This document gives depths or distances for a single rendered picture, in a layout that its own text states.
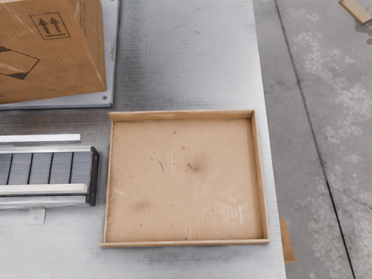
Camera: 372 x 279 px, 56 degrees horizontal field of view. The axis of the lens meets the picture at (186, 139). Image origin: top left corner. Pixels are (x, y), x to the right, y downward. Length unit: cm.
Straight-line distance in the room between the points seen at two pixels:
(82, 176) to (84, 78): 19
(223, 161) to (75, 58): 34
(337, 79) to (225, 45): 114
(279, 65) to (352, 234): 87
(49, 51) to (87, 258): 37
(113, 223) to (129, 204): 4
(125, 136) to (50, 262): 27
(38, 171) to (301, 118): 131
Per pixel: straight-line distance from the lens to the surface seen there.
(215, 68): 81
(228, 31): 87
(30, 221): 74
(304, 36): 201
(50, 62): 69
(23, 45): 66
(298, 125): 172
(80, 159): 69
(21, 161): 73
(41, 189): 65
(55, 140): 62
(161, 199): 68
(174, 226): 67
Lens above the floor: 150
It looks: 68 degrees down
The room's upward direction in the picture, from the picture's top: 2 degrees counter-clockwise
